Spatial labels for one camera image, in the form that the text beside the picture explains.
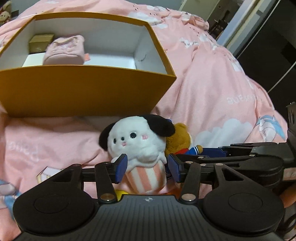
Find brown bear plush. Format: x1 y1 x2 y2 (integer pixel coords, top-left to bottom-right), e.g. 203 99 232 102
165 123 203 157

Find white dog cupcake plush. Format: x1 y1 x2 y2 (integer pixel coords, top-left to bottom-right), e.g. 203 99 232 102
99 114 176 194

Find pink cloth pouch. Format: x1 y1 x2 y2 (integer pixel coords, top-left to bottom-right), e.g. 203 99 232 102
43 35 90 65

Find gold rectangular box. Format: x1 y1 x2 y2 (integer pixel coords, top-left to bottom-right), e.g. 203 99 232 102
29 34 55 54

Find pink cloud-print bedsheet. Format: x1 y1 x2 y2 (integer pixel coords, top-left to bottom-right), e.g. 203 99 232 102
1 1 287 240

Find orange cardboard storage box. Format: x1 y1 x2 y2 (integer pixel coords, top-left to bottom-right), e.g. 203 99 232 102
1 12 176 118

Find plush toys in background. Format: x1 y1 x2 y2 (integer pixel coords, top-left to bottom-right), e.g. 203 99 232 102
0 0 11 25

